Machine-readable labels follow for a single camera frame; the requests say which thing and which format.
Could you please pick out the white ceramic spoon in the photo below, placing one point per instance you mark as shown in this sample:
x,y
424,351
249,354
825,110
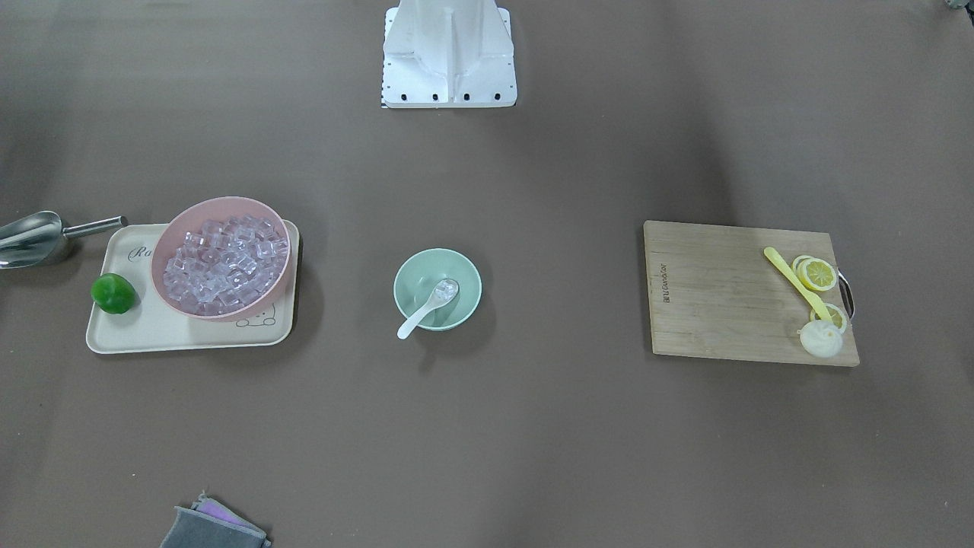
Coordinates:
x,y
433,303

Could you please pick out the clear ice cube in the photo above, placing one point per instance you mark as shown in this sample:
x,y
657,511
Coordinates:
x,y
446,289

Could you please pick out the mint green bowl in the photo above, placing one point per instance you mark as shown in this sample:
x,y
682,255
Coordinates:
x,y
415,281

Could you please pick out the pink bowl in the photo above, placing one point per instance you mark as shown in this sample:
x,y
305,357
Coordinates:
x,y
218,209

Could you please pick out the pile of clear ice cubes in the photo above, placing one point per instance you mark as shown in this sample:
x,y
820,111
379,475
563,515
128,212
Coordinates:
x,y
225,266

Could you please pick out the metal ice scoop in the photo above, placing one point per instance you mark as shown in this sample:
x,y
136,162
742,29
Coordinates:
x,y
45,238

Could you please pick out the wooden cutting board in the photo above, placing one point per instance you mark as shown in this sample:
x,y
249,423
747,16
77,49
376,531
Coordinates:
x,y
712,293

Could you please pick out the lemon slice upper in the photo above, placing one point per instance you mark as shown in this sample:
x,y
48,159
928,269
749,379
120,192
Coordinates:
x,y
814,274

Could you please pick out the lemon slice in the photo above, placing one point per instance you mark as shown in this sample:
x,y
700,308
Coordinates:
x,y
814,274
835,315

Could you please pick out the cream serving tray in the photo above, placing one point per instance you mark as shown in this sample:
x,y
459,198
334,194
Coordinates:
x,y
152,326

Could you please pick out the lemon slice lower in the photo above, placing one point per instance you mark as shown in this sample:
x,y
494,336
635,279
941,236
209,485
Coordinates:
x,y
835,315

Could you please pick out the green lime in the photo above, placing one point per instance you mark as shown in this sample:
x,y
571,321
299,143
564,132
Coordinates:
x,y
113,294

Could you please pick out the grey folded cloth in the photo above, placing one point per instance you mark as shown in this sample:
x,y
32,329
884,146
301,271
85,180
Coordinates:
x,y
210,523

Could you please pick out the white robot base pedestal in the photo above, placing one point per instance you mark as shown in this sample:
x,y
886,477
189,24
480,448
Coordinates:
x,y
448,54

